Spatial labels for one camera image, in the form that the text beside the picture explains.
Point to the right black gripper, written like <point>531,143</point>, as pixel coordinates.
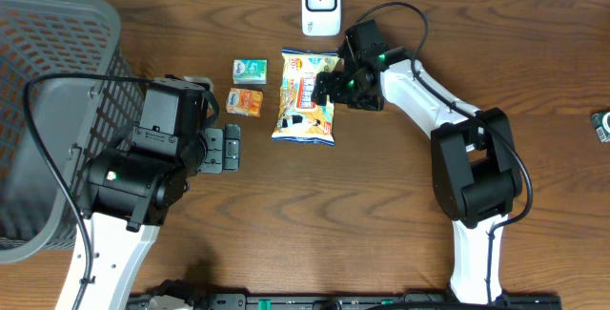
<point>331,79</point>

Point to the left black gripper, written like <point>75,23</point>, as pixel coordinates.
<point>219,141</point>

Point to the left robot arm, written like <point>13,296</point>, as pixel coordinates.
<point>131,185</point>

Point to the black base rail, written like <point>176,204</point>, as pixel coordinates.
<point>177,294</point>

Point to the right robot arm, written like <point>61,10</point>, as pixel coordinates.
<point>475,174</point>

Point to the orange small box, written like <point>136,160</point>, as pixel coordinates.
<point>244,102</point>

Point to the teal silver small box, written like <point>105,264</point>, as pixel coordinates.
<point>250,71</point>

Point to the grey plastic mesh basket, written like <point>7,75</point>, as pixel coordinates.
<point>76,118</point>

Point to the green Zam-Buk tin box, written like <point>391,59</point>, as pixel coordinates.
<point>600,122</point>

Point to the white barcode scanner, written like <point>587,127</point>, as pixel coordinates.
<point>321,17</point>

